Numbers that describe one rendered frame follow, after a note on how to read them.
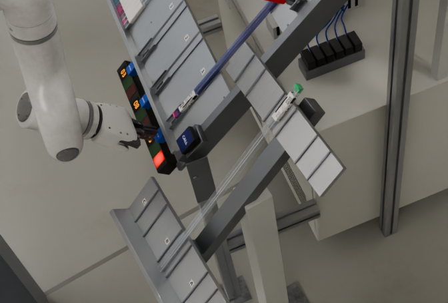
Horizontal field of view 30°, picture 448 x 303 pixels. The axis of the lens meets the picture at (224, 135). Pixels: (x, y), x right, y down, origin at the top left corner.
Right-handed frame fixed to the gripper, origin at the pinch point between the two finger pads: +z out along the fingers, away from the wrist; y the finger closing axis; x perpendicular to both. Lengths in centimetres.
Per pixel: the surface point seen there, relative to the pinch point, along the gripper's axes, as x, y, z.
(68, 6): -56, -123, 47
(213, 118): 16.3, 9.3, 3.2
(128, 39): 3.4, -28.5, 2.7
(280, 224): -10.4, 13.5, 46.3
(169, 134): 3.4, 2.9, 3.0
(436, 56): 48, 7, 50
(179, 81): 11.1, -7.0, 4.4
